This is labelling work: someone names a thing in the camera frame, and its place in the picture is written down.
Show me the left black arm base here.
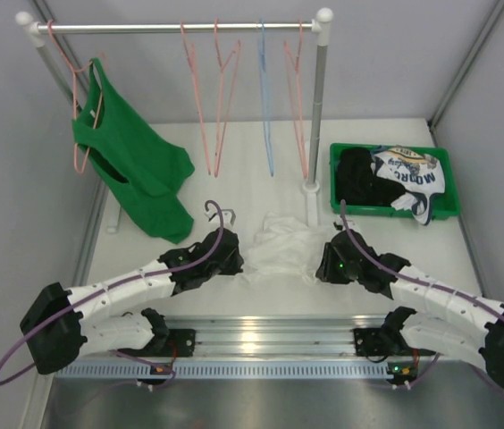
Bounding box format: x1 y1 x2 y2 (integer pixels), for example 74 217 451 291
119 329 197 358

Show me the aluminium mounting rail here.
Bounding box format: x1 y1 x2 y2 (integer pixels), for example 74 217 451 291
166 315 384 359

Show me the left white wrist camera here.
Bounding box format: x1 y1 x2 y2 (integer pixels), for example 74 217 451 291
205 207 236 228

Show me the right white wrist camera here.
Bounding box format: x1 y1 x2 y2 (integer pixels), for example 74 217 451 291
332 219 353 231

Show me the white blue printed jersey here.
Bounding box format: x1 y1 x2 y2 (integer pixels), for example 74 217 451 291
372 146 446 226

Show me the silver clothes rack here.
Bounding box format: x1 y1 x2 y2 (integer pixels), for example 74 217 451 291
15 8 333 228

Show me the grey slotted cable duct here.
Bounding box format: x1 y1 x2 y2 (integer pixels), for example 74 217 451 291
55 360 418 380

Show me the black garment in bin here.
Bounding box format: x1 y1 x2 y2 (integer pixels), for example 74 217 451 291
335 147 406 206

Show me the pink hanger with green top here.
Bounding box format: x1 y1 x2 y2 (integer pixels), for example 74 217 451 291
46 19 92 174

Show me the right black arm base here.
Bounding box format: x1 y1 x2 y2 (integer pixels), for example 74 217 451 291
353 327 421 362

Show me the white tank top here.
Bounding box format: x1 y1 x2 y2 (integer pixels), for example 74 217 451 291
234 212 336 287

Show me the blue hanger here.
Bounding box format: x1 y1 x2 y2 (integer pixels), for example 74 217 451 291
257 19 274 177

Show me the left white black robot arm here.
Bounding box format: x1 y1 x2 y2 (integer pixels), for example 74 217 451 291
20 229 244 374

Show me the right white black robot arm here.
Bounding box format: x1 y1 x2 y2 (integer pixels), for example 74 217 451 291
316 230 504 390

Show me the green tank top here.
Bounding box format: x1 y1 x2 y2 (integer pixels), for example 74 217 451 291
72 58 195 244

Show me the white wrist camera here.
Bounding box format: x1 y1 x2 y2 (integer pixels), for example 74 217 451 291
332 219 353 231
205 207 236 228

